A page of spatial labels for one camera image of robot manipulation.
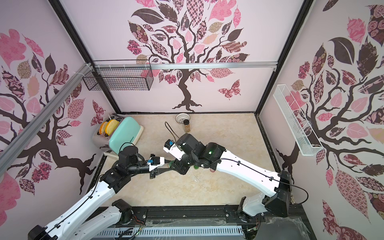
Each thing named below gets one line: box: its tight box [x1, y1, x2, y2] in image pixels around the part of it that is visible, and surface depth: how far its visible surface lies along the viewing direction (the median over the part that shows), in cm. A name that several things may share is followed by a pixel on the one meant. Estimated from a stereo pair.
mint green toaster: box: [109, 116, 144, 155], surface depth 90 cm
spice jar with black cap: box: [183, 119, 191, 133], surface depth 106 cm
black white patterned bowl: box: [175, 113, 191, 125], surface depth 116 cm
